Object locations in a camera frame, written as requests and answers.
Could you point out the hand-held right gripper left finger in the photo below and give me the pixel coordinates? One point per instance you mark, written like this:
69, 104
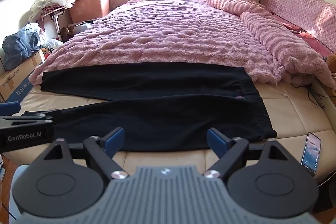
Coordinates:
115, 140

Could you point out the white appliance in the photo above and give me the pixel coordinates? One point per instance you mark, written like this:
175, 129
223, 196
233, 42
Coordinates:
81, 27

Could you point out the black pants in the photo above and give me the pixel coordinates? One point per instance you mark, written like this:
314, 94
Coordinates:
157, 113

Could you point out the white plastic bag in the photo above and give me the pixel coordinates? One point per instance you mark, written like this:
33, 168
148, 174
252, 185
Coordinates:
53, 43

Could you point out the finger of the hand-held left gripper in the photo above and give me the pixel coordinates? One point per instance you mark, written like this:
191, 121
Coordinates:
29, 120
9, 109

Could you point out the mauve fluffy blanket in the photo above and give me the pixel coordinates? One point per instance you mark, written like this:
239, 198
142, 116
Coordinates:
157, 35

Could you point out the pink textured pillow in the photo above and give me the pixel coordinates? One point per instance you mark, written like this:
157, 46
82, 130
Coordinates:
302, 11

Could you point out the white clothes pile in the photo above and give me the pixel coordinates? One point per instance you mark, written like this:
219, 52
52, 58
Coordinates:
52, 1

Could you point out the smartphone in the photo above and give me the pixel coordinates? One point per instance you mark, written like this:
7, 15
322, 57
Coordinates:
311, 153

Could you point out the cream leather bed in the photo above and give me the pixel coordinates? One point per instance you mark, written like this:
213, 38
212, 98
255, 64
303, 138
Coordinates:
288, 113

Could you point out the small side table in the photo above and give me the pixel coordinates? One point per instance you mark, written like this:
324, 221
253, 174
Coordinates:
57, 27

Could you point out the cardboard box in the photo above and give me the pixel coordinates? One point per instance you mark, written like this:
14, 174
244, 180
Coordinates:
18, 79

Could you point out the pink plastic storage bin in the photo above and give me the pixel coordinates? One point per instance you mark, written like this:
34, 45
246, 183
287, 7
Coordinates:
89, 7

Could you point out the light pink plush blanket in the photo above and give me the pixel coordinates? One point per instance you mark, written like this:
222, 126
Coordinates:
275, 37

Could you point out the dark pink cushion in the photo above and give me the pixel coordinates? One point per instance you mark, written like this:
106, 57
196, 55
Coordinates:
309, 39

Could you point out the blue clothing pile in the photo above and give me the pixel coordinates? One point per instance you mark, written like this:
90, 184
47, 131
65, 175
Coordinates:
18, 45

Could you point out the small brown teddy bear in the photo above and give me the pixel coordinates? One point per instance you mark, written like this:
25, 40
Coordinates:
65, 32

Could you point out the brown plush toy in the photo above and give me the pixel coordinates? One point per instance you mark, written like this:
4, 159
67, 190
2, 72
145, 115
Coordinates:
332, 61

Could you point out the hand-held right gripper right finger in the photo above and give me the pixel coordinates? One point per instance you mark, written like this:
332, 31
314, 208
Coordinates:
216, 141

